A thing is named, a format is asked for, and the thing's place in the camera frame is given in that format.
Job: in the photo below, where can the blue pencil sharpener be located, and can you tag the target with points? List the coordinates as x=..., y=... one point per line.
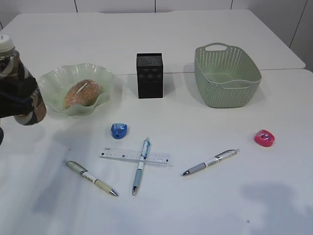
x=119, y=130

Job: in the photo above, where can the black mesh pen holder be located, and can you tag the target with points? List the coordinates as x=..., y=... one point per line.
x=149, y=68

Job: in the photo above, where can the blue grip pen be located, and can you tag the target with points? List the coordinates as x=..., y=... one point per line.
x=139, y=171

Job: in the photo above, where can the brown Nescafe coffee bottle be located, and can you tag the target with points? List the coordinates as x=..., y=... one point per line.
x=11, y=67

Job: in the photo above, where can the green plastic woven basket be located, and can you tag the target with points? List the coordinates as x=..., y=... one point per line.
x=225, y=75

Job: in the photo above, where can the green wavy glass plate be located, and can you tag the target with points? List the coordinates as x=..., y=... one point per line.
x=55, y=84

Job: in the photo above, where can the pink pencil sharpener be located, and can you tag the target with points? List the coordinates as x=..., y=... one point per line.
x=264, y=138

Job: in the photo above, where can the grey grip pen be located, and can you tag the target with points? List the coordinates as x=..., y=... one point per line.
x=220, y=157

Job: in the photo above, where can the cream grip pen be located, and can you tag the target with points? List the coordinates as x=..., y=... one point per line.
x=85, y=174

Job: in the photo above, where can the sugared bread roll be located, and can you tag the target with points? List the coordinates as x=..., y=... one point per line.
x=82, y=93

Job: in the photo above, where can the clear plastic ruler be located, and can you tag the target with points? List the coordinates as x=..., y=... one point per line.
x=158, y=159

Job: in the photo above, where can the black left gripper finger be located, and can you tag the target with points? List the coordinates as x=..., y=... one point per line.
x=15, y=97

